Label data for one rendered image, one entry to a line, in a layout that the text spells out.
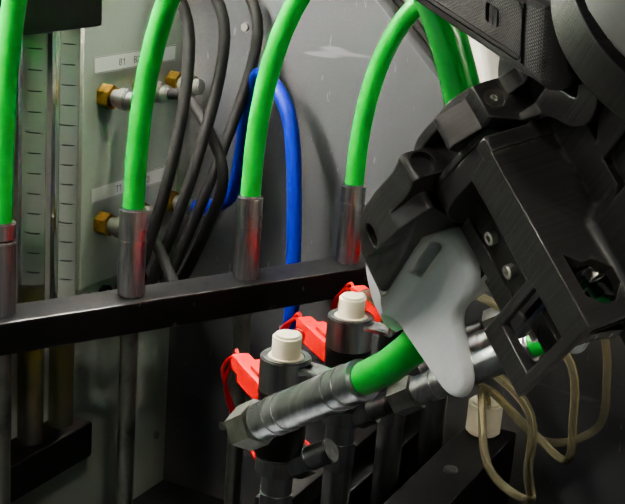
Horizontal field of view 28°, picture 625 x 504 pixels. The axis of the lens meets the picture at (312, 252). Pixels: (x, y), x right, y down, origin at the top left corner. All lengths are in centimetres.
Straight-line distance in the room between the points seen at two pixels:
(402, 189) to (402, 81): 58
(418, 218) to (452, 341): 6
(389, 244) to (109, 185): 61
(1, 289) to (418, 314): 39
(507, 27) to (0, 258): 48
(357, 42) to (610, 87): 68
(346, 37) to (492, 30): 63
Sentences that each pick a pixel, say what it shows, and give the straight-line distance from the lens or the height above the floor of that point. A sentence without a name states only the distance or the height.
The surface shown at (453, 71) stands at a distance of 45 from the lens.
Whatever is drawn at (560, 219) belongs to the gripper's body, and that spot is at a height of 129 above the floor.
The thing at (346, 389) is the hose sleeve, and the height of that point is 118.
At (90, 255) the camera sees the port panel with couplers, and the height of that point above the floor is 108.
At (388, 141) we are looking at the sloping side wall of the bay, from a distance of 97.
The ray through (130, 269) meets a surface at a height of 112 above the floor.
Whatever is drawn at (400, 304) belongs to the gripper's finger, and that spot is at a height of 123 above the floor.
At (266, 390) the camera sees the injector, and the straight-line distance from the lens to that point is 68.
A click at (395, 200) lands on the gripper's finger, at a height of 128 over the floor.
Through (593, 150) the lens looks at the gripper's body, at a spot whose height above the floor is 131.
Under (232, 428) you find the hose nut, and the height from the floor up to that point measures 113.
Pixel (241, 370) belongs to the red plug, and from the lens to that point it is 73.
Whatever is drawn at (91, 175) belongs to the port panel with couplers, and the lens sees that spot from 97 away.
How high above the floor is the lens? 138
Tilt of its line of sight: 17 degrees down
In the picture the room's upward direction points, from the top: 4 degrees clockwise
